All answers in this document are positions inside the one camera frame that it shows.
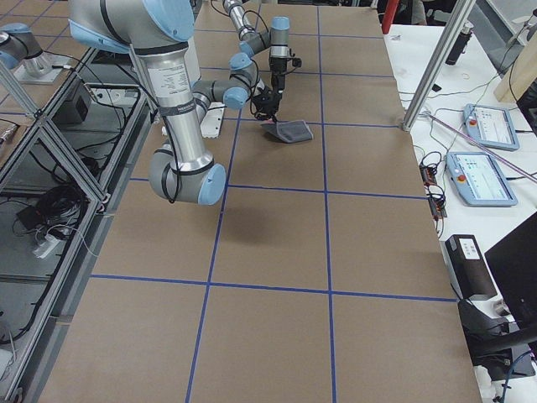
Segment far teach pendant tablet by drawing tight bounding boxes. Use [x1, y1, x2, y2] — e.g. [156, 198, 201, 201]
[463, 103, 519, 151]

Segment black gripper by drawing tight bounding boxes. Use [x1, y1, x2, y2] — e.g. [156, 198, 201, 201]
[253, 87, 280, 123]
[268, 56, 289, 94]

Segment pink grey microfibre towel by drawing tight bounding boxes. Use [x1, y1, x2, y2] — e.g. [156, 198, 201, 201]
[261, 120, 314, 144]

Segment black power adapter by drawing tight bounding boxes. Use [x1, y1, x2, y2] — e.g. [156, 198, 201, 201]
[16, 206, 45, 230]

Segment black cylinder bottle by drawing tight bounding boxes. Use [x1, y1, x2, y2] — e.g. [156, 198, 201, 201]
[445, 21, 474, 65]

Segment black box with label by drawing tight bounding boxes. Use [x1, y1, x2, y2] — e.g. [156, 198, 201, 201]
[444, 234, 498, 301]

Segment black monitor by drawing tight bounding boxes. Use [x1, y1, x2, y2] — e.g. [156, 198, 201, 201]
[485, 213, 536, 326]

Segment near teach pendant tablet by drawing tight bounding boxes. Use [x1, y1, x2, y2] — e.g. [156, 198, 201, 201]
[446, 152, 518, 207]

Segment aluminium frame post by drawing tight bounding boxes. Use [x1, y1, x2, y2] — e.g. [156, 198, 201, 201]
[401, 0, 476, 132]

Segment white power strip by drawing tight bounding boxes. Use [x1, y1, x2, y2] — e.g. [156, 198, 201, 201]
[33, 234, 60, 259]

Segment teach pendant tablet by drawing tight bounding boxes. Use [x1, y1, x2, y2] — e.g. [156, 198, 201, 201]
[446, 152, 518, 207]
[463, 103, 519, 151]

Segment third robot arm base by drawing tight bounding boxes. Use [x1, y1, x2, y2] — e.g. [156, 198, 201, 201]
[1, 23, 60, 84]

